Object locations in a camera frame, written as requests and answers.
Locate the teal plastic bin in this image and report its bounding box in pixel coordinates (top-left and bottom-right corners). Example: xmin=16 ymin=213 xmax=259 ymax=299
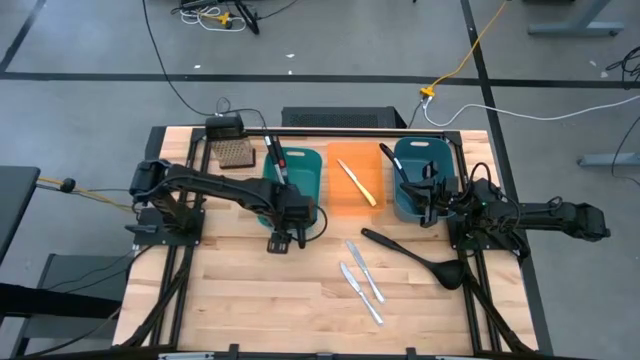
xmin=257 ymin=147 xmax=324 ymax=231

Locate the orange translucent plastic bin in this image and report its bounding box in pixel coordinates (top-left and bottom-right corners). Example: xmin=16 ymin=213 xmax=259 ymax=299
xmin=327 ymin=142 xmax=389 ymax=217

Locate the grey desk foot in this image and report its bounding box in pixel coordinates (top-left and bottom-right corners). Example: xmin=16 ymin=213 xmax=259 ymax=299
xmin=576 ymin=152 xmax=640 ymax=168

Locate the yellow arm supply cable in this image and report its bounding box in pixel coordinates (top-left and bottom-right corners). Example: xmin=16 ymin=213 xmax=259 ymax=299
xmin=37 ymin=176 xmax=139 ymax=214

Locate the long black floor cable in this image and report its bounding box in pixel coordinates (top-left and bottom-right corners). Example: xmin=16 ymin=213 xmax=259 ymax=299
xmin=141 ymin=0 xmax=271 ymax=139

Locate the thin black floor cable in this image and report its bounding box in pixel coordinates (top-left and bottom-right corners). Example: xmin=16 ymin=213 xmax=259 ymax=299
xmin=609 ymin=115 xmax=640 ymax=187

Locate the white floor cable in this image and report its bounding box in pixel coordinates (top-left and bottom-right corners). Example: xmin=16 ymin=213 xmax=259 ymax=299
xmin=422 ymin=93 xmax=640 ymax=128

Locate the black desk leg bar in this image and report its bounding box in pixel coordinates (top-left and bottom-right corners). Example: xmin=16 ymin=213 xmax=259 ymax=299
xmin=0 ymin=282 xmax=124 ymax=320

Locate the black aluminium table frame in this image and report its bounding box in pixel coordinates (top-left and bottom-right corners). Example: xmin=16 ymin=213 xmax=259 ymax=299
xmin=117 ymin=124 xmax=539 ymax=360

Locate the black ladle with white label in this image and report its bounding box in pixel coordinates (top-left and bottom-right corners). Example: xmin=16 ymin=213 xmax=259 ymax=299
xmin=378 ymin=142 xmax=412 ymax=187

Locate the black cable bundle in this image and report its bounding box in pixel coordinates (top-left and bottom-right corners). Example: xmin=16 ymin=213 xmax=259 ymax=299
xmin=604 ymin=45 xmax=640 ymax=84

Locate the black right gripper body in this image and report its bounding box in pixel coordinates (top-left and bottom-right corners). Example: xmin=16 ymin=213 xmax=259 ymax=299
xmin=422 ymin=159 xmax=464 ymax=229

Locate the black computer case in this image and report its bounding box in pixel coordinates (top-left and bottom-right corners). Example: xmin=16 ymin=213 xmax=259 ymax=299
xmin=281 ymin=105 xmax=408 ymax=130

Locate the grey desk base with casters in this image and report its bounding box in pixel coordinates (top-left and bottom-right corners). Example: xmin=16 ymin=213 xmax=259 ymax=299
xmin=528 ymin=0 xmax=626 ymax=38

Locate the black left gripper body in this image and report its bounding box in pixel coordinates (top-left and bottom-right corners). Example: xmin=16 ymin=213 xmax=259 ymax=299
xmin=267 ymin=185 xmax=320 ymax=253

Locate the silver table knife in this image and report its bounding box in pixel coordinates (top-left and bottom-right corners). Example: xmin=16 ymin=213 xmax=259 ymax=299
xmin=345 ymin=239 xmax=387 ymax=305
xmin=339 ymin=261 xmax=386 ymax=327

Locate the gold-handled table knife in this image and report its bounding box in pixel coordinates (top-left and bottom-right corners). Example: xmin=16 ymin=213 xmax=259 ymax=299
xmin=336 ymin=158 xmax=378 ymax=208

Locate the black desk top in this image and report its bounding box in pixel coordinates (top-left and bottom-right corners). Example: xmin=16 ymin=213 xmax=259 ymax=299
xmin=0 ymin=165 xmax=41 ymax=264

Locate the plain black plastic ladle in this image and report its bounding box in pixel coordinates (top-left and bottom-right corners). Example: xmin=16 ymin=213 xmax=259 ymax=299
xmin=360 ymin=227 xmax=469 ymax=292

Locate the black stand leg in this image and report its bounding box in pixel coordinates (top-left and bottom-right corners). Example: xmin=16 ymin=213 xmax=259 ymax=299
xmin=233 ymin=0 xmax=261 ymax=36

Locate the dark blue-teal plastic bin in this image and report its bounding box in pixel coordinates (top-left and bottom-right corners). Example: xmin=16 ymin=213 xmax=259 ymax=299
xmin=392 ymin=136 xmax=458 ymax=225

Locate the yellow extension cable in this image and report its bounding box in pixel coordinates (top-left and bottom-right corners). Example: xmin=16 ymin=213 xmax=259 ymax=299
xmin=418 ymin=0 xmax=512 ymax=99

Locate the coiled white cable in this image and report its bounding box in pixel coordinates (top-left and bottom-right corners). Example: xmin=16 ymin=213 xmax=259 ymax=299
xmin=178 ymin=5 xmax=247 ymax=33

